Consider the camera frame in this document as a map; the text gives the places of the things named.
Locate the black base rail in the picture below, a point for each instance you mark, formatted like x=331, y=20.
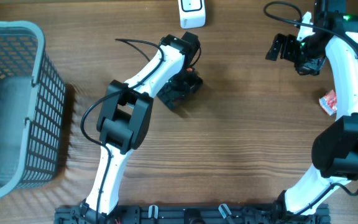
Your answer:
x=247, y=214

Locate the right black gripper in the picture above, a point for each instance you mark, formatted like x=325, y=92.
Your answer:
x=288, y=41

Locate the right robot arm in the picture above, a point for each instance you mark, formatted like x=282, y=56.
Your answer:
x=328, y=34

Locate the white barcode scanner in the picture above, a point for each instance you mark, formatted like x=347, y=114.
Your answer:
x=192, y=13

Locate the red snack packet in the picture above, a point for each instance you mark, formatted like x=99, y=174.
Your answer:
x=329, y=102

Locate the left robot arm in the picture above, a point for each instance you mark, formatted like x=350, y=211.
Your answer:
x=126, y=109

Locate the grey plastic basket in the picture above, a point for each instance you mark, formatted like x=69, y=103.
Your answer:
x=32, y=103

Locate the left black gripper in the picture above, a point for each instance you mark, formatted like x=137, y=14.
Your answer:
x=195, y=82

